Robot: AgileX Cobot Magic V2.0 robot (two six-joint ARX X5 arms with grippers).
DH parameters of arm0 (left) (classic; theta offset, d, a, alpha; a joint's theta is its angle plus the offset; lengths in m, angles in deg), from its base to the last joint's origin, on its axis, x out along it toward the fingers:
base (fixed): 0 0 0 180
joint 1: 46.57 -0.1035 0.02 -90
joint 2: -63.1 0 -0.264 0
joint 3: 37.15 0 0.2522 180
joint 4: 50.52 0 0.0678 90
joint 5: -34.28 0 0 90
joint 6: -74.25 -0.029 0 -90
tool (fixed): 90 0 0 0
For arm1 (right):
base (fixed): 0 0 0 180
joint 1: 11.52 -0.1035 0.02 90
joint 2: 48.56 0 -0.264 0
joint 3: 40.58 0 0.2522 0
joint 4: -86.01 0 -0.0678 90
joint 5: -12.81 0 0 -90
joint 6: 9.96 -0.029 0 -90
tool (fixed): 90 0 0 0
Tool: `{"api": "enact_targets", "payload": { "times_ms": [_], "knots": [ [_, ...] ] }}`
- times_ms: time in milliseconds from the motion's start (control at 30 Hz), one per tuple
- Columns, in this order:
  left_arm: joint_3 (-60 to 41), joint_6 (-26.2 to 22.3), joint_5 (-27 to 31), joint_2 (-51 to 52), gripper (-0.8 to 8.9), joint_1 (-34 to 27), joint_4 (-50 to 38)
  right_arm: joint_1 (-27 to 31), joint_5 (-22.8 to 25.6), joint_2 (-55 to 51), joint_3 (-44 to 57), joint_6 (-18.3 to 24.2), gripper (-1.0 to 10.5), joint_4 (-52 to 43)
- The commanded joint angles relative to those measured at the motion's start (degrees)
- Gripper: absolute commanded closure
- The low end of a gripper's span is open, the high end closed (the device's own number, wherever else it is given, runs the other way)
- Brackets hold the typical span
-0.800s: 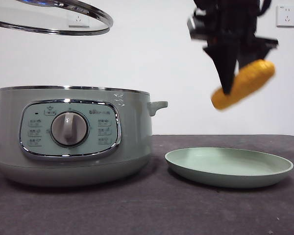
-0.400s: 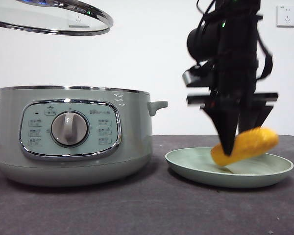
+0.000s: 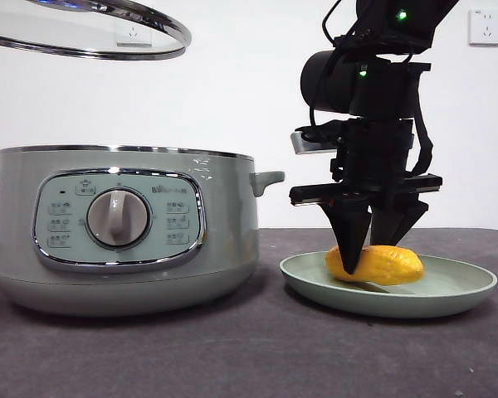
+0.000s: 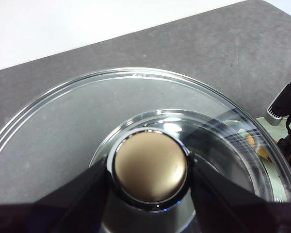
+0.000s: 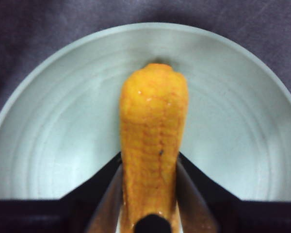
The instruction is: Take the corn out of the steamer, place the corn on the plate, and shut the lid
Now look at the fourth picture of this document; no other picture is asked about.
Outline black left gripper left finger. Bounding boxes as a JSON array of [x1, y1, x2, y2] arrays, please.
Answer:
[[0, 157, 113, 233]]

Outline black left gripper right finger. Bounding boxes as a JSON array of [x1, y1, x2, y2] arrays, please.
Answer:
[[187, 154, 291, 233]]

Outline glass lid with round knob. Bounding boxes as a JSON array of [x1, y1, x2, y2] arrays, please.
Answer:
[[0, 67, 291, 233]]

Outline pale green electric steamer pot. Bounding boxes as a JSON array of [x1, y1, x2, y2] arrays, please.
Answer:
[[232, 116, 291, 203]]

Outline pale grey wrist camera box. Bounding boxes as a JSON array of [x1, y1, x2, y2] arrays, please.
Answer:
[[265, 97, 285, 126]]

